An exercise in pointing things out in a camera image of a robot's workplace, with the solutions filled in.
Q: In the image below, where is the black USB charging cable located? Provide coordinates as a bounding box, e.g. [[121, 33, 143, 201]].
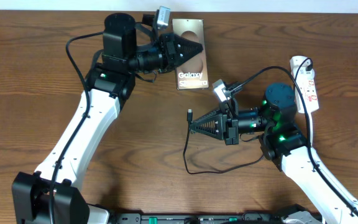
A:
[[182, 57, 314, 175]]

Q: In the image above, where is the gold Galaxy smartphone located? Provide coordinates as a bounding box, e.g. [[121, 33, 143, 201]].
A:
[[172, 19, 209, 90]]

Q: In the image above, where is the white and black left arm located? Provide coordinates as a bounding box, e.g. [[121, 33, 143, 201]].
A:
[[12, 7, 203, 223]]

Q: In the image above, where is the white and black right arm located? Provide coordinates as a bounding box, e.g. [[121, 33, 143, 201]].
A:
[[187, 83, 358, 223]]

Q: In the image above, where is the white USB charger plug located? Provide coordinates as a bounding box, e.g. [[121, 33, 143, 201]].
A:
[[291, 66, 315, 80]]

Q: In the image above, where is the white power strip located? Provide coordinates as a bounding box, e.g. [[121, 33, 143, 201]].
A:
[[290, 55, 319, 113]]

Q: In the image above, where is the black right camera cable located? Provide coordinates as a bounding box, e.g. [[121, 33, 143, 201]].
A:
[[228, 65, 358, 224]]

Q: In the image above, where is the black camera cable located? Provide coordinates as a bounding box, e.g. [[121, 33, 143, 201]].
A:
[[228, 65, 358, 224], [47, 30, 105, 224]]

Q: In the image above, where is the white power strip cord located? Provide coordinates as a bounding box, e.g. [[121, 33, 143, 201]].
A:
[[306, 112, 314, 147]]

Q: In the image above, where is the black left camera cable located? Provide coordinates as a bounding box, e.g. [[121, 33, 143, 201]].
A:
[[47, 30, 105, 224]]

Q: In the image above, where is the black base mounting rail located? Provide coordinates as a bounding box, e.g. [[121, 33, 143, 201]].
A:
[[110, 203, 323, 224]]

